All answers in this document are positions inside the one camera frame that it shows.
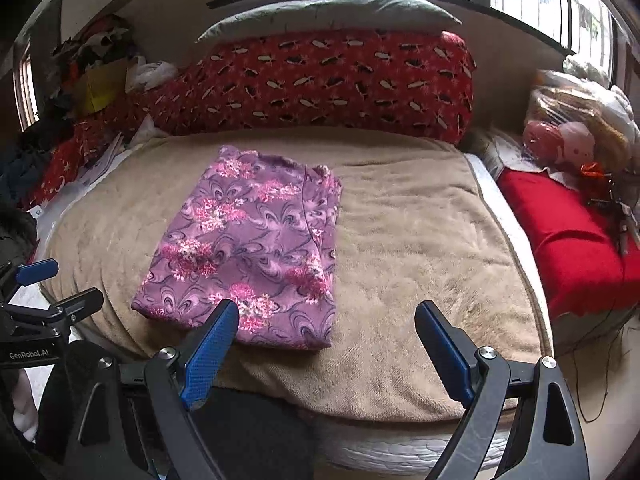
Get purple floral garment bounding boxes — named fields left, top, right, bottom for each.
left=131, top=145, right=343, bottom=352

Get white plastic bag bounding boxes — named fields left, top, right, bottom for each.
left=125, top=57, right=178, bottom=93

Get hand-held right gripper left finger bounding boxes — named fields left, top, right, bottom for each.
left=62, top=299, right=241, bottom=480

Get red star print cloth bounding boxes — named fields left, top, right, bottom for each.
left=25, top=85, right=171, bottom=206

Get person's left forearm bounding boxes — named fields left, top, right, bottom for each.
left=10, top=370, right=40, bottom=446

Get plain red cloth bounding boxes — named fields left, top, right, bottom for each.
left=495, top=167, right=640, bottom=321

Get yellow box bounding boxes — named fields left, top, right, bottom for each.
left=75, top=60, right=128, bottom=116

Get small side window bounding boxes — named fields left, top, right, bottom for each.
left=12, top=52, right=41, bottom=133

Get pile of dark clothes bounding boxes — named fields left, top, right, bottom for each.
left=50, top=15, right=138, bottom=111

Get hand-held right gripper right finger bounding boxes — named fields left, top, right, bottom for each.
left=415, top=301, right=591, bottom=480

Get white papers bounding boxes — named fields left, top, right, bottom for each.
left=80, top=130, right=126, bottom=186

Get plastic bag of stuffed toys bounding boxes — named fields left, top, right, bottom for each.
left=522, top=67, right=640, bottom=186

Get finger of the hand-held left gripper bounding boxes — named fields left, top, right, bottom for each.
left=0, top=258, right=60, bottom=303
left=27, top=287, right=106, bottom=331

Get black cable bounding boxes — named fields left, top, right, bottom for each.
left=570, top=305, right=631, bottom=423

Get beige fleece blanket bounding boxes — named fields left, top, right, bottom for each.
left=37, top=127, right=553, bottom=423

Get red patterned pillow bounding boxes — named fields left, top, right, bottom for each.
left=150, top=30, right=478, bottom=143

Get dark jacket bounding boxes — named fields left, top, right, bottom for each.
left=0, top=145, right=51, bottom=261

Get grey pillow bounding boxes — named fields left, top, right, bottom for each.
left=197, top=0, right=463, bottom=43

